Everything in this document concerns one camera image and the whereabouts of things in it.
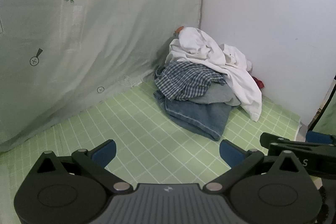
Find light grey-blue garment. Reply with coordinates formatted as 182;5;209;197
188;82;242;106

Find blue jeans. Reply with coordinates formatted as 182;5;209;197
153;90;233;142

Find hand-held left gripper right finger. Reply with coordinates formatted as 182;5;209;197
205;139;305;192

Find black pole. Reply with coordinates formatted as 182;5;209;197
310;74;336;130

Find red cloth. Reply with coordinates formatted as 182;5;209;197
252;76;265;89

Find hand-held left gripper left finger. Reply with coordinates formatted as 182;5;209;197
34;139;131;194

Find carrot printed grey-green sheet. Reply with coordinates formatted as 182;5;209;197
0;0;205;153

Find white shirt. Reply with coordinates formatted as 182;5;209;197
165;27;263;122

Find blue plaid shirt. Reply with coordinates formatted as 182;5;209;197
154;61;227;102

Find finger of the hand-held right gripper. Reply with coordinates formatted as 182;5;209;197
306;131;336;145
260;132;336;157

